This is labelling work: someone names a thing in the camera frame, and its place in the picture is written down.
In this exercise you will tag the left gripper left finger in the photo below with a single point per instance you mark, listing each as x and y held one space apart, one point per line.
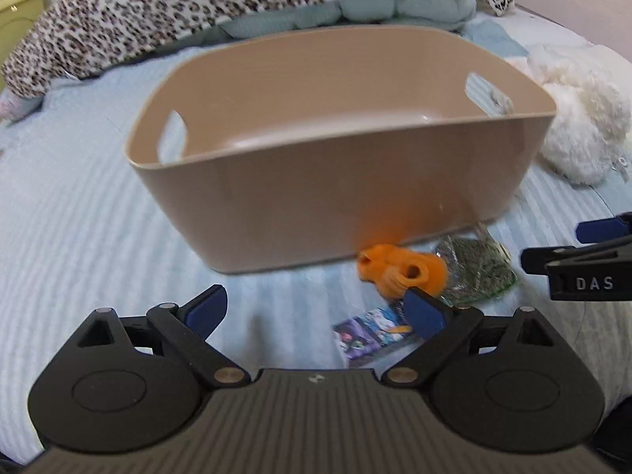
184 330

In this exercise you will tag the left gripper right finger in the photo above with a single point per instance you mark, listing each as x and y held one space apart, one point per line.
443 330

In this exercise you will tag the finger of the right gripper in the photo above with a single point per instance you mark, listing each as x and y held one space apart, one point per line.
602 230
540 260

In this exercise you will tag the green silver snack bag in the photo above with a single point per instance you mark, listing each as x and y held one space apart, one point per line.
479 267

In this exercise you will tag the purple blue card pack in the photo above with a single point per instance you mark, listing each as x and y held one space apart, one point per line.
366 339

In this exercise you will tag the blue striped bed sheet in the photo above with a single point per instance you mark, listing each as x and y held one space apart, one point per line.
79 231

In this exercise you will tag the white fluffy plush toy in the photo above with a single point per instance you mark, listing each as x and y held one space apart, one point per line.
591 87

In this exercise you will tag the beige plastic storage basket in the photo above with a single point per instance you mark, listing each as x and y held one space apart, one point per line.
309 146

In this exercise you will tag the light green quilted comforter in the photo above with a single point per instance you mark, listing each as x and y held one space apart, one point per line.
447 15

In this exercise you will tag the green wooden cabinet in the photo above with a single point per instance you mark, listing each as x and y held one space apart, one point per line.
16 19

